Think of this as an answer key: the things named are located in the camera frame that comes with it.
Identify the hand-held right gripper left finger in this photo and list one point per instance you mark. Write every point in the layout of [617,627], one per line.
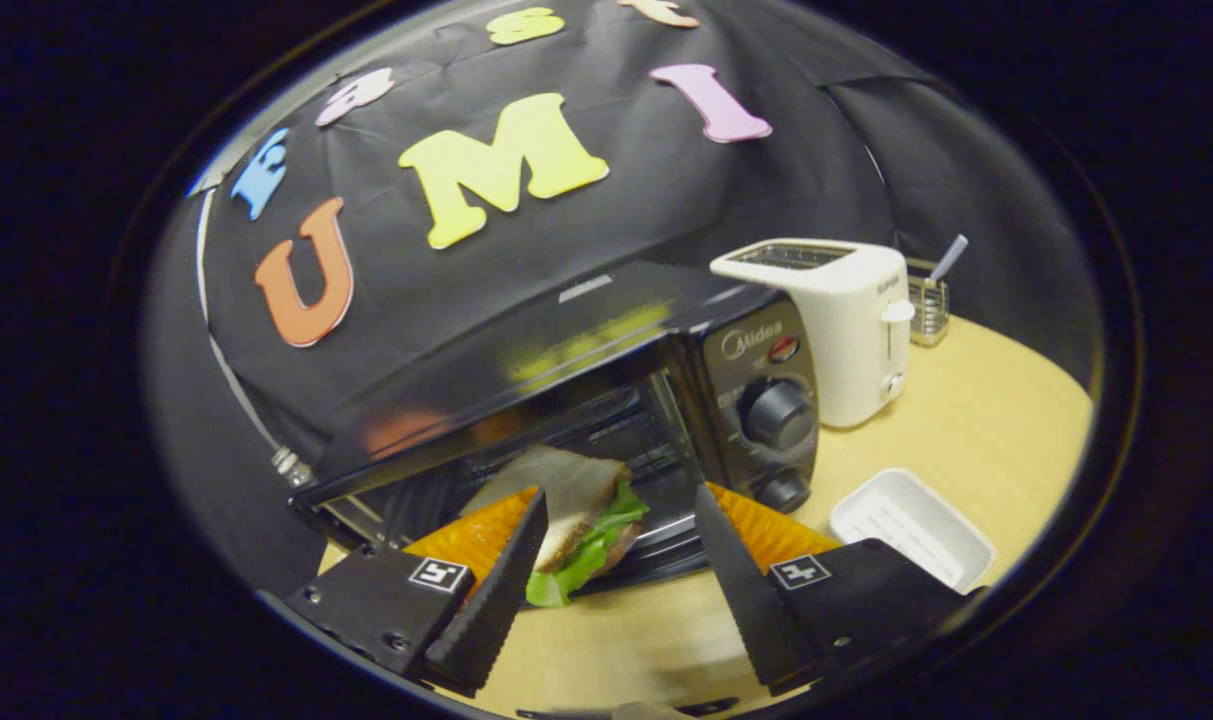
[496,600]

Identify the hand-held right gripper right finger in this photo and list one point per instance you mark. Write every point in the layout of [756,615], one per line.
[741,590]

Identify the sandwich with lettuce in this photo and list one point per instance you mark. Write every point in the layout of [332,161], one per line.
[576,490]

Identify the black electric oven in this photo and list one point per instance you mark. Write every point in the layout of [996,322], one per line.
[756,400]

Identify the white food tray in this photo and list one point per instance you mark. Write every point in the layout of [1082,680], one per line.
[911,525]

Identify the white toaster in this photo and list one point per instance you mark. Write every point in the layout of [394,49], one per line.
[846,340]

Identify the metal mesh basket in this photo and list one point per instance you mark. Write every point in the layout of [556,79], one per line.
[929,310]

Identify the black backdrop cloth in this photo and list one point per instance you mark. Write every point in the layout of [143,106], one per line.
[566,260]

